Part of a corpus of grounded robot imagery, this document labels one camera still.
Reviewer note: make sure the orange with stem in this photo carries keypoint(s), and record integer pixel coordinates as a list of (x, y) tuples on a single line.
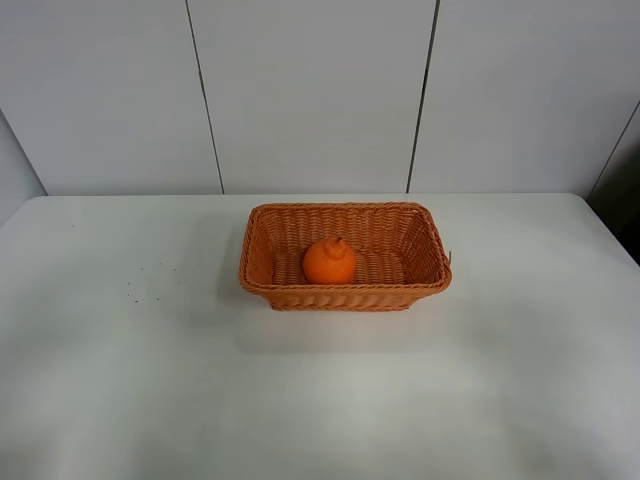
[(330, 261)]

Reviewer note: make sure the orange wicker basket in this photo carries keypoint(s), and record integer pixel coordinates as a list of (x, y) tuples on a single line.
[(399, 252)]

